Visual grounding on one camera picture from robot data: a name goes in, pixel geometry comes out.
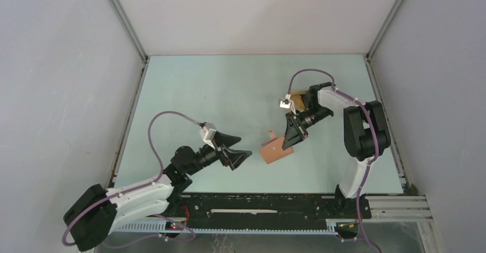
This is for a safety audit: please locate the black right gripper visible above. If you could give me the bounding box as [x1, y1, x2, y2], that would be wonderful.
[282, 105, 332, 150]

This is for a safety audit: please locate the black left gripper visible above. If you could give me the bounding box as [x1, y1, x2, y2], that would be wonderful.
[186, 131, 251, 176]

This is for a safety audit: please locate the orange leather card holder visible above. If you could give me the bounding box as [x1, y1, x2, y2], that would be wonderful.
[260, 130, 294, 164]

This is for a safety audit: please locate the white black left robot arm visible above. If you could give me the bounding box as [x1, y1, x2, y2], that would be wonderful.
[63, 131, 252, 251]

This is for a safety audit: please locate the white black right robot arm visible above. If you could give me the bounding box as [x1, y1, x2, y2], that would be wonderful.
[279, 83, 391, 217]

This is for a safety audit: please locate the beige oval tray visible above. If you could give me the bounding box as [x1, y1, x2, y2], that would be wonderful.
[291, 90, 308, 112]

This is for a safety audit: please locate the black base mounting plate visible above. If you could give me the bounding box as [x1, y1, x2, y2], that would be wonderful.
[162, 193, 371, 229]

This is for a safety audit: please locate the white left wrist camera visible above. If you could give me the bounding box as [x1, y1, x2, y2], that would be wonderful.
[199, 122, 217, 149]

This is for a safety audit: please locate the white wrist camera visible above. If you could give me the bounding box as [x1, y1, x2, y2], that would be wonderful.
[279, 94, 296, 114]
[199, 122, 217, 149]

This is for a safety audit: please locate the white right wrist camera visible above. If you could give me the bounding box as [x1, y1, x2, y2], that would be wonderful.
[279, 94, 296, 114]

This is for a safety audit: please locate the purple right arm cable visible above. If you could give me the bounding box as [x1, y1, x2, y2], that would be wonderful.
[287, 68, 382, 252]

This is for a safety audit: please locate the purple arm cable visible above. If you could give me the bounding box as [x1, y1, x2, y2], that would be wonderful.
[61, 111, 206, 247]
[287, 68, 382, 252]

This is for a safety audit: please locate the white cable duct strip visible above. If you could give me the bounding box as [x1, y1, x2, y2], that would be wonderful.
[112, 220, 337, 235]

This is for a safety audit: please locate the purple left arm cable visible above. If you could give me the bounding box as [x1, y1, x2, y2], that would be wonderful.
[61, 111, 206, 247]

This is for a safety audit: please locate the aluminium frame rail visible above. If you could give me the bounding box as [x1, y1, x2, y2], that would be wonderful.
[108, 0, 148, 63]

